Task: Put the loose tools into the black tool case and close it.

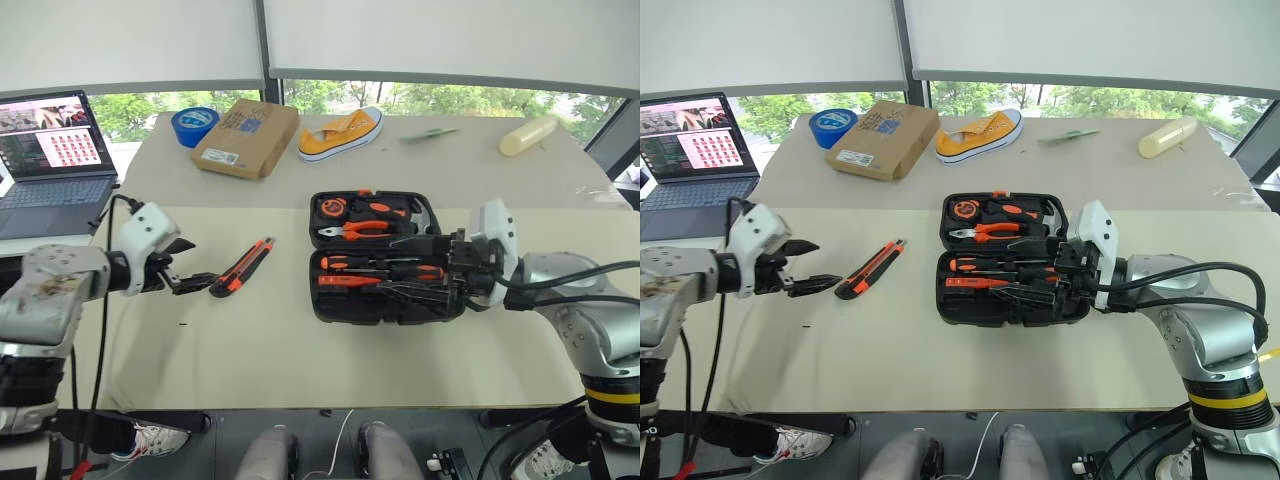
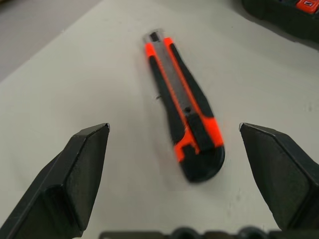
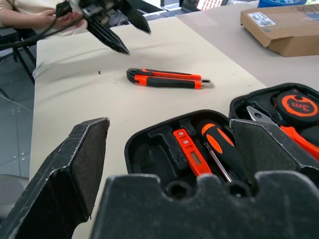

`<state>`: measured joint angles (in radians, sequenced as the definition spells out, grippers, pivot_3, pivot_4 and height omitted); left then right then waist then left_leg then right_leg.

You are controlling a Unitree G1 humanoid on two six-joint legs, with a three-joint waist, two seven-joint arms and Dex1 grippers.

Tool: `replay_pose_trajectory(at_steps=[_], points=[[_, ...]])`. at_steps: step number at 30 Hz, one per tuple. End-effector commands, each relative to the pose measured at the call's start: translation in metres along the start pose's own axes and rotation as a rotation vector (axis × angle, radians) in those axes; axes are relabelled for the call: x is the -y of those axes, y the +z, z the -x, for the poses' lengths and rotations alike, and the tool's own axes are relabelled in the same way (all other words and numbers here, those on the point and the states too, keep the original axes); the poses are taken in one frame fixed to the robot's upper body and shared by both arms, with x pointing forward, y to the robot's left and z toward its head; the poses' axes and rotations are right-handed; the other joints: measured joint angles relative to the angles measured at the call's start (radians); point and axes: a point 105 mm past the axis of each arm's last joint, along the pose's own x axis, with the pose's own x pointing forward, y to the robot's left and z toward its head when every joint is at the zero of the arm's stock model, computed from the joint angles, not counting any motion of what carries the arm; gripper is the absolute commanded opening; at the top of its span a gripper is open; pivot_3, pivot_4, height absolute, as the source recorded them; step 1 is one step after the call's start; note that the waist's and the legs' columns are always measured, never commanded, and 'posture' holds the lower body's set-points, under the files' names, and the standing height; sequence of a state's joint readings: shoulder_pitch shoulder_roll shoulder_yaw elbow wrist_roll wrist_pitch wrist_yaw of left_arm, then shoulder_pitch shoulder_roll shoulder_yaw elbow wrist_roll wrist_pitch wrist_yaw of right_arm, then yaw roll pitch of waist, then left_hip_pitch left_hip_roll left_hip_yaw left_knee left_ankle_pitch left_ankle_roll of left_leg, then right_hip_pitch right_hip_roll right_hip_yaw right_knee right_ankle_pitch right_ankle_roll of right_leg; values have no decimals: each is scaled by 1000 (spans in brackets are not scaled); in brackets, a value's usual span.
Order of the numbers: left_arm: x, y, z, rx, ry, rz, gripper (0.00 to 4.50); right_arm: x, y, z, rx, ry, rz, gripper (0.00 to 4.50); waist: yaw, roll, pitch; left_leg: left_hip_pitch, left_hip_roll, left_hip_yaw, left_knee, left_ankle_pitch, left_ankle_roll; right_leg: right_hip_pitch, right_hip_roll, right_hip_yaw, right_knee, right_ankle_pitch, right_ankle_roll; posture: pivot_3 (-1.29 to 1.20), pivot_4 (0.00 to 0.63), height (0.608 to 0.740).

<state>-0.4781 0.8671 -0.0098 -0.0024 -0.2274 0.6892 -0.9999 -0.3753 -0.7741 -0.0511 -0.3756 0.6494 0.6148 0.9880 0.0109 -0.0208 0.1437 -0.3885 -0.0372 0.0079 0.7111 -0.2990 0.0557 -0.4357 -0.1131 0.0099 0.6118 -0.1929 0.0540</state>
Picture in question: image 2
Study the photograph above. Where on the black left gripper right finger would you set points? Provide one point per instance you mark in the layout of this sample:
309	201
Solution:
279	174

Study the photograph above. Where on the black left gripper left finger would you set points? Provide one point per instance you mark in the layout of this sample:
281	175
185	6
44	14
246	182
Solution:
62	184

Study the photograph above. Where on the orange and black utility knife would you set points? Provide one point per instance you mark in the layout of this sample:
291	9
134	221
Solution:
189	112

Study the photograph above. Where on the dark tool case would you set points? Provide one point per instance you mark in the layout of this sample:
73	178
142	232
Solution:
286	17

